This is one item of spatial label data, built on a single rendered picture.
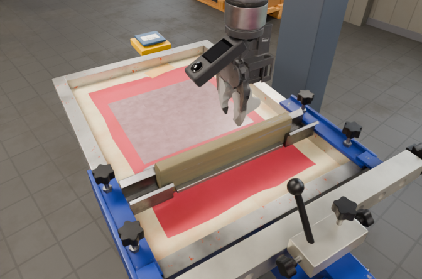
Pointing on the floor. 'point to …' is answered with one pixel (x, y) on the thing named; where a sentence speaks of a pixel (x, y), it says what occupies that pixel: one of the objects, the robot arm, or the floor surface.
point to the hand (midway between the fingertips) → (229, 115)
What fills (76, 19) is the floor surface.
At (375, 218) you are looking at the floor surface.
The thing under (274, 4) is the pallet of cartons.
